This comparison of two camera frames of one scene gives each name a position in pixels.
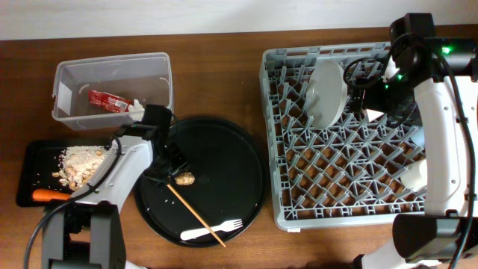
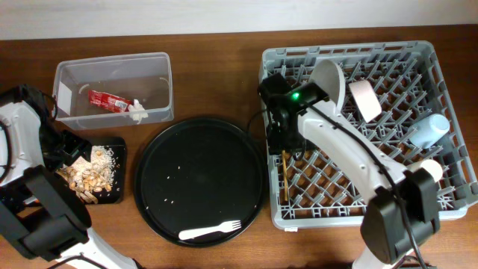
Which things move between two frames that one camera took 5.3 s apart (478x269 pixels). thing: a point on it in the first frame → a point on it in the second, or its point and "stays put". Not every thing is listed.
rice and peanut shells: (78, 164) stays put
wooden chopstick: (196, 217) → (284, 171)
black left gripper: (180, 158) → (79, 146)
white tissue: (136, 110) stays put
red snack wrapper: (109, 101) stays put
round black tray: (225, 181) stays put
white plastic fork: (225, 226) stays put
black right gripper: (409, 115) → (274, 142)
